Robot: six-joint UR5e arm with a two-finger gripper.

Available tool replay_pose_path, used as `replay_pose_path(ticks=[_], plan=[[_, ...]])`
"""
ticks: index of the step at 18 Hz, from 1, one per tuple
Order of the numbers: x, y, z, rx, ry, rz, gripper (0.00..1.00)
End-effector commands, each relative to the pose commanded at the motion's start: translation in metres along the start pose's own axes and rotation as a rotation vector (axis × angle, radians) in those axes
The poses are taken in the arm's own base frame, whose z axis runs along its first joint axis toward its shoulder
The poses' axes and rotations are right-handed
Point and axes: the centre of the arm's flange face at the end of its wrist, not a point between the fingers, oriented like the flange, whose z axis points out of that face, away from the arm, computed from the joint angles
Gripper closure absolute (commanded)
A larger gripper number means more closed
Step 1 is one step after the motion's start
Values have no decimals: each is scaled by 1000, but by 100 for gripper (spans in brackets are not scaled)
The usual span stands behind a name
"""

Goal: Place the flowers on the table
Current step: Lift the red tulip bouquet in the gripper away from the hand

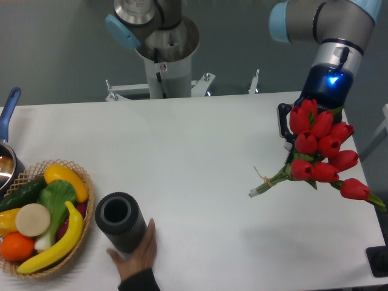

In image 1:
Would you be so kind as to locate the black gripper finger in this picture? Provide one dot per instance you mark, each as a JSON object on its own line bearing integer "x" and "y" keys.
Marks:
{"x": 283, "y": 111}

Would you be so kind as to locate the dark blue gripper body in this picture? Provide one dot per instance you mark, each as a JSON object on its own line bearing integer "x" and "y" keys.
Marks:
{"x": 327, "y": 86}

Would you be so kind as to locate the red tulip bouquet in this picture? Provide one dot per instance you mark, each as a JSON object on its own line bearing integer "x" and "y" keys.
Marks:
{"x": 318, "y": 157}

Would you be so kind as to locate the black ribbed cylindrical vase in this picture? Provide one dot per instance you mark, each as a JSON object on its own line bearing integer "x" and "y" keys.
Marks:
{"x": 119, "y": 217}

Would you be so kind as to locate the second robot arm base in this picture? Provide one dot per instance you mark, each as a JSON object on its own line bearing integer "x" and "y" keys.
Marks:
{"x": 132, "y": 22}

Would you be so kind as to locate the dark sleeve forearm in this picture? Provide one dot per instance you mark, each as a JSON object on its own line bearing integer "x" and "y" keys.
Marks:
{"x": 141, "y": 281}

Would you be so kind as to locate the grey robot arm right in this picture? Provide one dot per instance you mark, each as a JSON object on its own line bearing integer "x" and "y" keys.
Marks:
{"x": 342, "y": 29}

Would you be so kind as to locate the person's hand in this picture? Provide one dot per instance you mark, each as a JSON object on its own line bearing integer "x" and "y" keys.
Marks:
{"x": 141, "y": 259}

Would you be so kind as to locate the black device at edge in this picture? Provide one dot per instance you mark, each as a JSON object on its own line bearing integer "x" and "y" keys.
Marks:
{"x": 377, "y": 258}

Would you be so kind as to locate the red purple vegetable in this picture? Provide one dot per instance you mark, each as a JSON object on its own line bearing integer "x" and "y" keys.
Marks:
{"x": 82, "y": 209}

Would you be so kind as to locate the green bok choy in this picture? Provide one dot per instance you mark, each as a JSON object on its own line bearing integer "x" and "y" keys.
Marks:
{"x": 53, "y": 198}

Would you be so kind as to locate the woven wicker basket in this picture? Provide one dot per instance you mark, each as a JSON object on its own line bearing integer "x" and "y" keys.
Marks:
{"x": 29, "y": 175}

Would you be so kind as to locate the yellow banana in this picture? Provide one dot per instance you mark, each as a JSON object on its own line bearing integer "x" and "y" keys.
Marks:
{"x": 61, "y": 248}

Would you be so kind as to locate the dark green cucumber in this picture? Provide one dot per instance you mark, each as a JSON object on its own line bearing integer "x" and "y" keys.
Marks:
{"x": 25, "y": 194}

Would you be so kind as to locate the beige round disc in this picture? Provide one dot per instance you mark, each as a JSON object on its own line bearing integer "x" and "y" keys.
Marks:
{"x": 32, "y": 220}

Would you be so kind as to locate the yellow bell pepper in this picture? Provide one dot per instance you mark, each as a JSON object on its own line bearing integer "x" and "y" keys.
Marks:
{"x": 7, "y": 221}

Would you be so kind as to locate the orange fruit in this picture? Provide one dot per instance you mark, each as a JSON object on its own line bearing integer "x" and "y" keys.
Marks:
{"x": 17, "y": 247}

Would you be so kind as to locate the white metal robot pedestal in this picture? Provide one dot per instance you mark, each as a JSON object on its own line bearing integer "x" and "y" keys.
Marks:
{"x": 167, "y": 56}

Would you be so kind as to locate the blue handled saucepan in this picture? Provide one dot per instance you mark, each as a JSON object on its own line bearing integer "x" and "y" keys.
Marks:
{"x": 11, "y": 166}

